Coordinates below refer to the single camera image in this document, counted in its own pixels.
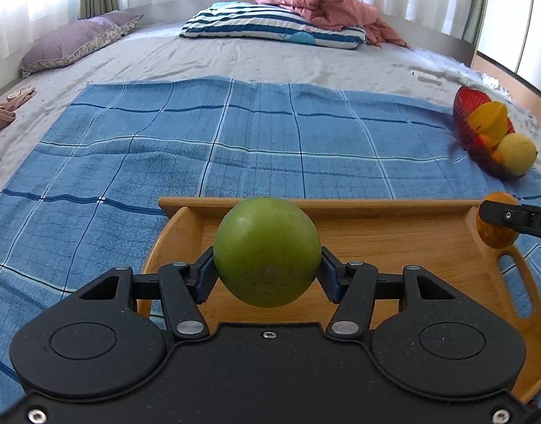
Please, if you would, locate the brown orange round fruit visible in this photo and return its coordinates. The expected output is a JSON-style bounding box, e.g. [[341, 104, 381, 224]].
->
[[475, 191, 519, 249]]

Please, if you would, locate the bed with grey sheet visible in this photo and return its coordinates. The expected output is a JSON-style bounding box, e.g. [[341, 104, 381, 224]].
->
[[0, 0, 541, 213]]

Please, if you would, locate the small white box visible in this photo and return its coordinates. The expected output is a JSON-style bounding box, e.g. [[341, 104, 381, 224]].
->
[[412, 68, 443, 86]]

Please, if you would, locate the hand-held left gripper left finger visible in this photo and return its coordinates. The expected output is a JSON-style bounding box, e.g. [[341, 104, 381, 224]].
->
[[76, 246, 219, 342]]

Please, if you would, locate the blue striped pillow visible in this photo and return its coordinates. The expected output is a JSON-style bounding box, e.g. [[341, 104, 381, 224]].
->
[[180, 1, 367, 50]]

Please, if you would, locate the purple pillow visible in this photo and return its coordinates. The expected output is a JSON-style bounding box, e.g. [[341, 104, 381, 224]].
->
[[18, 13, 144, 78]]

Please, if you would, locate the white wardrobe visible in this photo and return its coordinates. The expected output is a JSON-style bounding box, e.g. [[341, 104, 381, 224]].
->
[[471, 0, 541, 109]]

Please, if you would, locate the blue checked blanket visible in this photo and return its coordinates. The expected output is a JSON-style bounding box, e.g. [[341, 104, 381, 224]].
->
[[0, 76, 541, 411]]

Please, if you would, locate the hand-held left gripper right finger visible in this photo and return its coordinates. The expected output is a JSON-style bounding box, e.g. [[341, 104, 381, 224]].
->
[[319, 246, 459, 342]]

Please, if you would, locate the pink garment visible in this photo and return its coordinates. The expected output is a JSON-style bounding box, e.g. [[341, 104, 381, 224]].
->
[[0, 87, 36, 140]]

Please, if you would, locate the wooden tray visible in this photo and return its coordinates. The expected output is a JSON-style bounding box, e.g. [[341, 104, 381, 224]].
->
[[138, 196, 541, 407]]

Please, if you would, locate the green apple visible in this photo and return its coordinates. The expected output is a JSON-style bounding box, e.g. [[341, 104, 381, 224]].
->
[[213, 197, 322, 308]]

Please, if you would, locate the yellow pear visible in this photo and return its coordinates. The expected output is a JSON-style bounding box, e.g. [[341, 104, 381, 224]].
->
[[498, 133, 539, 176]]

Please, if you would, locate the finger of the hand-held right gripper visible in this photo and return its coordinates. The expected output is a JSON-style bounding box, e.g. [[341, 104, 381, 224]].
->
[[479, 201, 541, 243]]

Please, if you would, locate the yellow star fruit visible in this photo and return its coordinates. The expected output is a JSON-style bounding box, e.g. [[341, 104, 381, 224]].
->
[[467, 101, 509, 142]]

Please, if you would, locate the pink quilt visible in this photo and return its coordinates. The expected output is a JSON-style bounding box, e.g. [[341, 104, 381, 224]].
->
[[252, 0, 410, 49]]

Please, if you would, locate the red glass bowl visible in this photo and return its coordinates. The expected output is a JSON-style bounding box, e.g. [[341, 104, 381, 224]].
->
[[453, 85, 525, 182]]

